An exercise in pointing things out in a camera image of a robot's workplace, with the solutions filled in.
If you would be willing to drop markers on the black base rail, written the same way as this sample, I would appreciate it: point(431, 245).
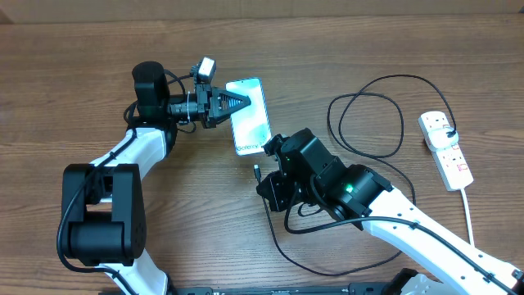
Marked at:
point(366, 288)

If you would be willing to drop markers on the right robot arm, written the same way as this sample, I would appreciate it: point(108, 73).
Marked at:
point(309, 173)

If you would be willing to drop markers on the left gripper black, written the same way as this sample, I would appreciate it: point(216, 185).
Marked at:
point(215, 114)

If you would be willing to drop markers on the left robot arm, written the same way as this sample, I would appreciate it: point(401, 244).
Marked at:
point(103, 221)

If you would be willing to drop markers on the Galaxy smartphone blue screen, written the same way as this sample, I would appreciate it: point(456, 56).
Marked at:
point(250, 125)

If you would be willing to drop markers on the white charger adapter plug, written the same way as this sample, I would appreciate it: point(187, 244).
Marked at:
point(441, 138)

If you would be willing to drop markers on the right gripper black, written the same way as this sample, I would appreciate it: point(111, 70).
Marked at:
point(274, 189)

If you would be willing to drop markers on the white power strip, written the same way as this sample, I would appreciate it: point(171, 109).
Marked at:
point(450, 162)

